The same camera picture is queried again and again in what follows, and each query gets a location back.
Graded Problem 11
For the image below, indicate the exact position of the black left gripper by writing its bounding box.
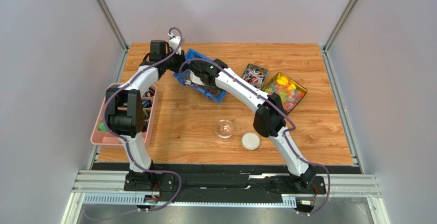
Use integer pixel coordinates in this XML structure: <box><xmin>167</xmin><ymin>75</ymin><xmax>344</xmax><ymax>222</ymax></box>
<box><xmin>163</xmin><ymin>48</ymin><xmax>188</xmax><ymax>73</ymax></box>

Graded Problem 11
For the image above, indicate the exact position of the blue plastic candy bin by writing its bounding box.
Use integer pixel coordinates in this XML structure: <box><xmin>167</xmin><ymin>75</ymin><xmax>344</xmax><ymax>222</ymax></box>
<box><xmin>173</xmin><ymin>49</ymin><xmax>226</xmax><ymax>104</ymax></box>

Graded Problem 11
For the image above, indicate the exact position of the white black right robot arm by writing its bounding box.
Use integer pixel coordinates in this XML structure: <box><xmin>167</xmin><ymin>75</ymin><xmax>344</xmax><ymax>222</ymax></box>
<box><xmin>179</xmin><ymin>58</ymin><xmax>316</xmax><ymax>188</ymax></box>

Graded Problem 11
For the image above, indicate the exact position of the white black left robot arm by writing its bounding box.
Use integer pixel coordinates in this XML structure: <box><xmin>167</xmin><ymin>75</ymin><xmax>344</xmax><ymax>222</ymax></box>
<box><xmin>102</xmin><ymin>36</ymin><xmax>185</xmax><ymax>181</ymax></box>

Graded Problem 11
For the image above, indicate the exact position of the clear glass jar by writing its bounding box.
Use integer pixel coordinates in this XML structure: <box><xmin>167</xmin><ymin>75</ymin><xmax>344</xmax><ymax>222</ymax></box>
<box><xmin>215</xmin><ymin>119</ymin><xmax>234</xmax><ymax>141</ymax></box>

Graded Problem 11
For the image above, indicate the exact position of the white jar lid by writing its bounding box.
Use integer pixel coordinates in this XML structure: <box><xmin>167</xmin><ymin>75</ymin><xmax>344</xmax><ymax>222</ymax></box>
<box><xmin>241</xmin><ymin>132</ymin><xmax>261</xmax><ymax>151</ymax></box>

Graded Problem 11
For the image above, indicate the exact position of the green plush toy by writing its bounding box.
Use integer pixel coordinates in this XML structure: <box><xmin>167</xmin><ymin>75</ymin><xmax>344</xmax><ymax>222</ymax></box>
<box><xmin>98</xmin><ymin>122</ymin><xmax>107</xmax><ymax>132</ymax></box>

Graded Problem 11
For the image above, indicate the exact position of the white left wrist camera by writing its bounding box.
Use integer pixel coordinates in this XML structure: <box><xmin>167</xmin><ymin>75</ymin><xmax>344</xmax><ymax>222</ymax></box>
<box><xmin>169</xmin><ymin>36</ymin><xmax>182</xmax><ymax>54</ymax></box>

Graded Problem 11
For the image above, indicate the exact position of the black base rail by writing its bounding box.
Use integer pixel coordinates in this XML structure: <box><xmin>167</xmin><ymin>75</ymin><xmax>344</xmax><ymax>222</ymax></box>
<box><xmin>124</xmin><ymin>164</ymin><xmax>328</xmax><ymax>203</ymax></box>

